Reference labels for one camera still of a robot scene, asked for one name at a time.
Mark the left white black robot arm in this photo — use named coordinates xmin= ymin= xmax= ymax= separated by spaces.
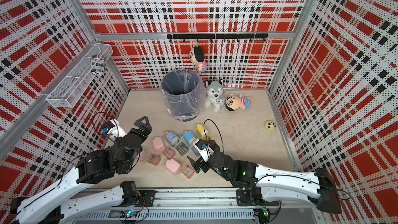
xmin=10 ymin=116 xmax=152 ymax=224

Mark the lying cartoon boy doll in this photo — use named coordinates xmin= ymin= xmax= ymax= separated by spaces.
xmin=226 ymin=94 xmax=250 ymax=111

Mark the blue sharpener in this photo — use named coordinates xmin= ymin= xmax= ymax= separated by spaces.
xmin=182 ymin=131 xmax=197 ymax=146
xmin=165 ymin=131 xmax=180 ymax=147

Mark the yellow pencil sharpener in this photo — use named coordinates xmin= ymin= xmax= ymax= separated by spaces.
xmin=196 ymin=123 xmax=210 ymax=140

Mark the translucent grey sharpener tray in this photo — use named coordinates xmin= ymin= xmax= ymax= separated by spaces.
xmin=175 ymin=142 xmax=189 ymax=157

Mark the translucent pink sharpener tray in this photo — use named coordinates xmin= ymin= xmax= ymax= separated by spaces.
xmin=147 ymin=153 xmax=161 ymax=166

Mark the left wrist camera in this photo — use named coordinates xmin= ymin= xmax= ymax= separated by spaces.
xmin=99 ymin=119 xmax=127 ymax=140

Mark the right green circuit board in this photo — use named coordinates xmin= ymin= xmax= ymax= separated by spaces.
xmin=254 ymin=209 xmax=270 ymax=224

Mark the husky plush toy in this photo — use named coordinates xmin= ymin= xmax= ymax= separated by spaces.
xmin=205 ymin=79 xmax=226 ymax=113

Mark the black wall hook rail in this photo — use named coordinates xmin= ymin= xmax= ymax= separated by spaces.
xmin=166 ymin=33 xmax=268 ymax=41

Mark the pink sharpener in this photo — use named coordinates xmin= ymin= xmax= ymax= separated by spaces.
xmin=152 ymin=137 xmax=165 ymax=152
xmin=165 ymin=158 xmax=182 ymax=175
xmin=139 ymin=149 xmax=146 ymax=161

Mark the hanging cartoon boy doll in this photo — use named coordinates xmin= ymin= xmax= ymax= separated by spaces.
xmin=189 ymin=47 xmax=207 ymax=73

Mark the green circuit board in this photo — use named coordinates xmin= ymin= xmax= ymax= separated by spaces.
xmin=254 ymin=209 xmax=270 ymax=224
xmin=120 ymin=210 xmax=139 ymax=219

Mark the black white can in basket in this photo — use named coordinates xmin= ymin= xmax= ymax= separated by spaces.
xmin=91 ymin=55 xmax=105 ymax=76

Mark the cream panda face ball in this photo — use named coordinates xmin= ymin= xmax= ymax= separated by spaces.
xmin=264 ymin=120 xmax=277 ymax=131

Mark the white wire wall basket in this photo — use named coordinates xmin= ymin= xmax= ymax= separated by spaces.
xmin=46 ymin=43 xmax=113 ymax=108

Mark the translucent blue sharpener tray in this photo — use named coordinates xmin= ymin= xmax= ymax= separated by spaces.
xmin=191 ymin=146 xmax=201 ymax=157

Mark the left green circuit board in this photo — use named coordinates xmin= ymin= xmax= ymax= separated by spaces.
xmin=120 ymin=210 xmax=139 ymax=219

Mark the blue sharpener front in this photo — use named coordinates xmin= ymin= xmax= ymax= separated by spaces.
xmin=165 ymin=131 xmax=180 ymax=147

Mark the grey bin with plastic liner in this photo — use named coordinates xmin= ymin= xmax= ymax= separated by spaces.
xmin=161 ymin=69 xmax=206 ymax=122

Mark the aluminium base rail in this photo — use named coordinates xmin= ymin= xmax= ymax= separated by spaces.
xmin=70 ymin=188 xmax=327 ymax=224

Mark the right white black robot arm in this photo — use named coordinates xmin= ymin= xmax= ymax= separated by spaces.
xmin=189 ymin=151 xmax=342 ymax=214

